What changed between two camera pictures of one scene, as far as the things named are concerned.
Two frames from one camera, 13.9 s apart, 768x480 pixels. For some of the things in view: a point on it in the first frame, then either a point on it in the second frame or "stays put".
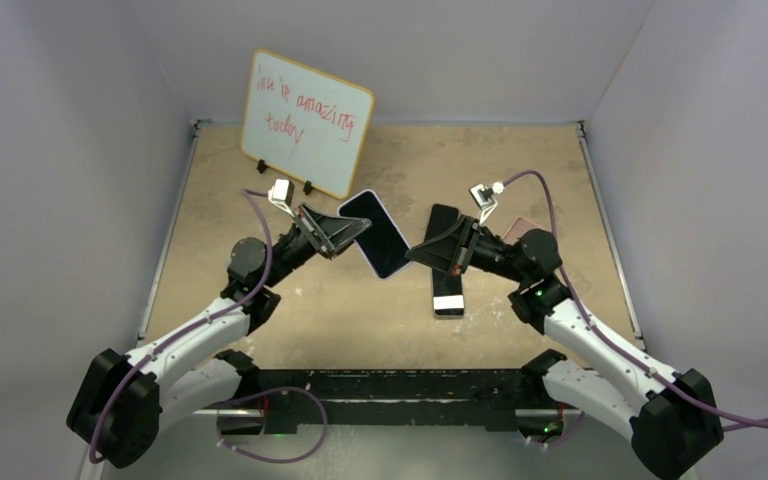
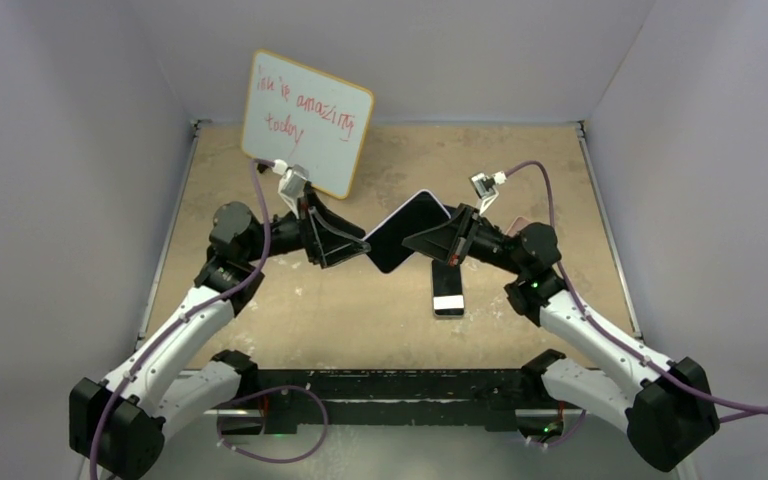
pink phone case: x=518 y=228 stays put
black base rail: x=491 y=397 stays put
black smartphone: x=447 y=294 stays put
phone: x=383 y=245 -> x=418 y=214
